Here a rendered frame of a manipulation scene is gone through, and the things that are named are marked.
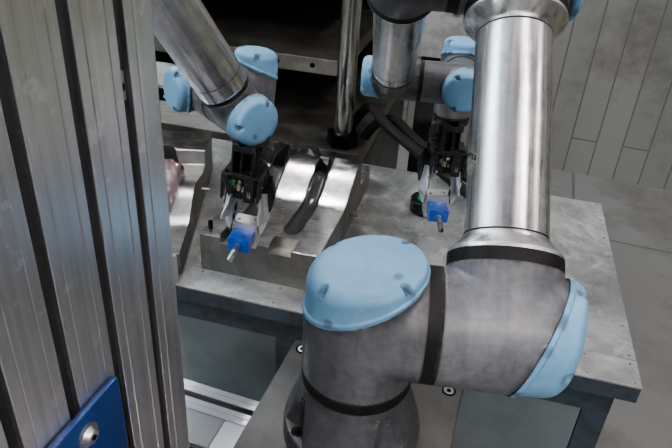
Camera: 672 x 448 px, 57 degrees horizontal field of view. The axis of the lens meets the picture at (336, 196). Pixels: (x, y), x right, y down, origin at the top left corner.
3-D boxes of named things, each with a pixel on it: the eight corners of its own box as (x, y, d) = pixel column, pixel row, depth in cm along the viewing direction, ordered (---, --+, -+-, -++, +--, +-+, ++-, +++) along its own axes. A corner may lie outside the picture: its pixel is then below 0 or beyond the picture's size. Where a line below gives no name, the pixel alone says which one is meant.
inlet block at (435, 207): (451, 242, 129) (455, 220, 127) (427, 240, 129) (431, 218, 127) (443, 210, 141) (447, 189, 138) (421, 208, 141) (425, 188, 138)
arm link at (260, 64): (221, 44, 105) (264, 42, 110) (218, 106, 110) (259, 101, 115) (245, 58, 99) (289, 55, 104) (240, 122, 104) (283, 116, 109)
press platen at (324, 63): (339, 77, 191) (340, 61, 189) (31, 33, 213) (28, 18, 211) (385, 23, 254) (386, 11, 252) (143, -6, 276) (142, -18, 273)
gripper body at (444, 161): (427, 178, 126) (435, 123, 120) (423, 159, 134) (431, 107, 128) (464, 180, 126) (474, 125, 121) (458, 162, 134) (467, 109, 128)
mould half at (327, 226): (317, 293, 128) (320, 238, 122) (201, 268, 133) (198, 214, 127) (368, 185, 171) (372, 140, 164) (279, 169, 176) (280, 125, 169)
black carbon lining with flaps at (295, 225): (299, 244, 131) (300, 205, 127) (229, 230, 134) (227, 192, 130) (340, 174, 161) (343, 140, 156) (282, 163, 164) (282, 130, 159)
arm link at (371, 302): (308, 318, 70) (313, 216, 64) (427, 332, 70) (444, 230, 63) (290, 399, 60) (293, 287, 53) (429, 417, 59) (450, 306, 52)
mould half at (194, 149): (181, 274, 131) (177, 231, 126) (55, 271, 129) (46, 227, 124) (212, 168, 174) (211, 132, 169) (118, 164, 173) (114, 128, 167)
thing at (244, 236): (240, 275, 115) (242, 251, 113) (215, 270, 116) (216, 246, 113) (260, 240, 127) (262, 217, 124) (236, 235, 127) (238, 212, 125)
